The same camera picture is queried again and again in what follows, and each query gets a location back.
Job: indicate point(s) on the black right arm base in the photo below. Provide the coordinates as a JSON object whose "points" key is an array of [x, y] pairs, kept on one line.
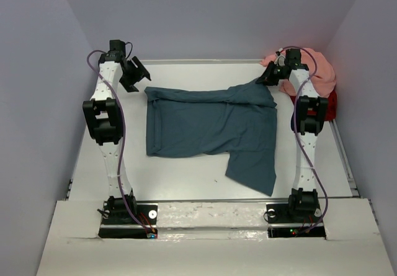
{"points": [[299, 217]]}

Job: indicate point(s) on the metal right side rail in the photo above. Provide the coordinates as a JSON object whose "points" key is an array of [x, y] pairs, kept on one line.
{"points": [[345, 162]]}

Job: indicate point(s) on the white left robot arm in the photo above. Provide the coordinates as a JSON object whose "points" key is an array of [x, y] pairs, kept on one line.
{"points": [[104, 115]]}

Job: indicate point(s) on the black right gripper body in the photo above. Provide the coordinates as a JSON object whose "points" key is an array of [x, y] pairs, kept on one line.
{"points": [[278, 73]]}

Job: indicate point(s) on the metal table rail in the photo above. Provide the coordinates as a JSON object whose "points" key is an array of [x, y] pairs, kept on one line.
{"points": [[265, 200], [201, 61]]}

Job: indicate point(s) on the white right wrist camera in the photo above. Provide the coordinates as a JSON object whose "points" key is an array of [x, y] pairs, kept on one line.
{"points": [[280, 58]]}

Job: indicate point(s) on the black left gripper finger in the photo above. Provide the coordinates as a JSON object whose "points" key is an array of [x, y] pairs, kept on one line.
{"points": [[139, 70], [129, 85]]}

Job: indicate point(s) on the teal blue t shirt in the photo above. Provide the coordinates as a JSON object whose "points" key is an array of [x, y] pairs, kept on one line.
{"points": [[240, 120]]}

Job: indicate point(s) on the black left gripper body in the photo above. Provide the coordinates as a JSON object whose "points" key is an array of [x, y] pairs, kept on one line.
{"points": [[131, 74]]}

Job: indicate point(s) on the pink t shirt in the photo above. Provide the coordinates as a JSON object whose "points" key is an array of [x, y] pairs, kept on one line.
{"points": [[324, 80]]}

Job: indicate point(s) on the metal front table rail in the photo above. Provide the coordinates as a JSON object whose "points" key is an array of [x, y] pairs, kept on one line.
{"points": [[265, 200]]}

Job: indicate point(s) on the metal left side rail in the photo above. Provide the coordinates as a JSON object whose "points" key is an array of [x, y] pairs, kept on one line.
{"points": [[70, 184]]}

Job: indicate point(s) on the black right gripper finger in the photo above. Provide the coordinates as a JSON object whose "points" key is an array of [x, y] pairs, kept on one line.
{"points": [[267, 75], [271, 83]]}

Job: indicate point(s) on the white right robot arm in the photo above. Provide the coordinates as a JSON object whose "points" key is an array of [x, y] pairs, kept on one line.
{"points": [[300, 78]]}

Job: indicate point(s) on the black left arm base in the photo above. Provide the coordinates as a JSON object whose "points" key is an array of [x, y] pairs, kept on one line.
{"points": [[128, 219]]}

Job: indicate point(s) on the red t shirt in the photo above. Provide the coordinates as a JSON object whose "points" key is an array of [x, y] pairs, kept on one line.
{"points": [[330, 105]]}

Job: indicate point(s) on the metal back table rail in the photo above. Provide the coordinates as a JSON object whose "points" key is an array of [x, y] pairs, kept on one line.
{"points": [[201, 61]]}

